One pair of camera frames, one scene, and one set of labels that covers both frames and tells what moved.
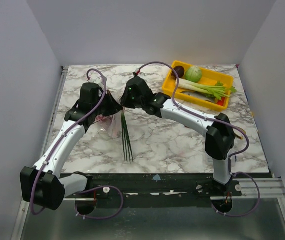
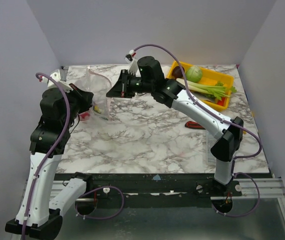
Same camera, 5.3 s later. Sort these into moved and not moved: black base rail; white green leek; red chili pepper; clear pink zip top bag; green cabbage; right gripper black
Moved: clear pink zip top bag; right gripper black
Not moved: red chili pepper; black base rail; white green leek; green cabbage
